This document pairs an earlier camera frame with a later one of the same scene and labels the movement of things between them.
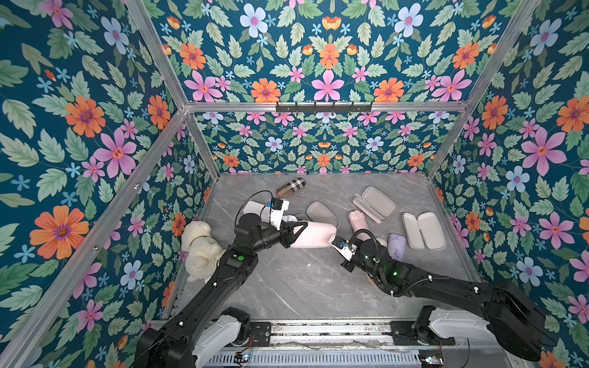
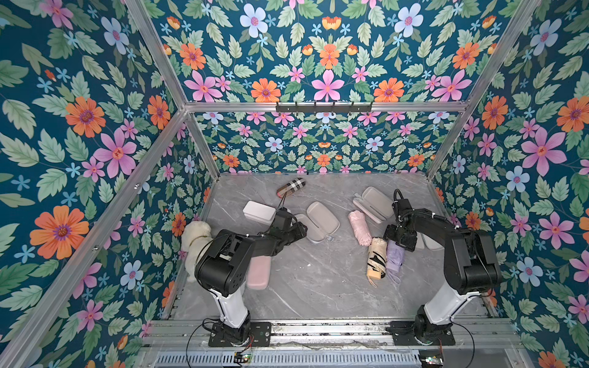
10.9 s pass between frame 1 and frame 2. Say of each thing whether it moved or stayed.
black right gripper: moved
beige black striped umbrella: stayed
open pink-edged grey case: stayed
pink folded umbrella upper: stayed
